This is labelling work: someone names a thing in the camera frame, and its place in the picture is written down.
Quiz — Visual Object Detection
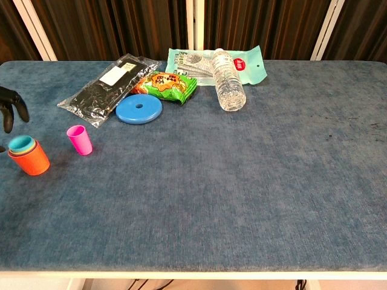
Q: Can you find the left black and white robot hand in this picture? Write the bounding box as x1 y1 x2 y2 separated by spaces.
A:
0 86 30 134

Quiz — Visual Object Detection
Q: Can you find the light blue plastic cup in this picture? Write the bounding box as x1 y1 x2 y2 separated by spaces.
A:
8 135 34 153

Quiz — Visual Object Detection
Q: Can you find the yellow plastic cup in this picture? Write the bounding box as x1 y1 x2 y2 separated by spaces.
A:
10 139 37 156

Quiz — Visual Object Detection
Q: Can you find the dark brown pleated curtain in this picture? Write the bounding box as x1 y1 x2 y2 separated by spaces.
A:
204 0 333 60
30 0 189 62
322 0 387 64
0 0 42 65

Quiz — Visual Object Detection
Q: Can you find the orange plastic cup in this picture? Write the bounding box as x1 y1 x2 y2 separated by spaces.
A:
7 140 51 176

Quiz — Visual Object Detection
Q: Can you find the pink plastic cup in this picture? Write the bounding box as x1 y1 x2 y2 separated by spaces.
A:
66 124 94 156

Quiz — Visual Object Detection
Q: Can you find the black item in clear bag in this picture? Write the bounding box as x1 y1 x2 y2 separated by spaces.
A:
57 53 161 129

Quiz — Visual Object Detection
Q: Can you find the blue disc with hole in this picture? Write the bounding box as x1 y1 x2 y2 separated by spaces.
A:
115 94 163 125

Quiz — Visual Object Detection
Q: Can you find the green orange snack bag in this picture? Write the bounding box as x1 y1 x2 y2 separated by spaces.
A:
130 71 198 106

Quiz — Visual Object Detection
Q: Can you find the blue felt table mat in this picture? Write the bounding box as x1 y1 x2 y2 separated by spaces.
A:
0 60 387 272

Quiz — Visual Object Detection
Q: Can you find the clear plastic water bottle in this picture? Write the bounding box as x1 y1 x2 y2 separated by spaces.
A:
210 48 247 112

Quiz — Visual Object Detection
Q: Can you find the teal plastic package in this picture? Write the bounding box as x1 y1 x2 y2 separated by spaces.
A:
164 45 268 87

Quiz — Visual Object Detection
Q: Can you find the white partition frame post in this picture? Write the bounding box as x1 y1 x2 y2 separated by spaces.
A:
186 0 206 51
310 0 346 60
11 0 58 62

